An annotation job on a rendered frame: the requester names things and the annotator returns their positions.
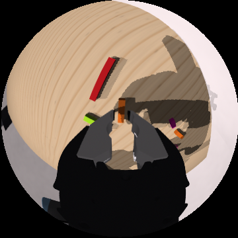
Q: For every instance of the lime green rod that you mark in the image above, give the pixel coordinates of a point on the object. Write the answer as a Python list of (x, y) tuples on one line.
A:
[(90, 119)]

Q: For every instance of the red rod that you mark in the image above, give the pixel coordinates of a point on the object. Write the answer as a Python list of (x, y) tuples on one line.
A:
[(101, 79)]

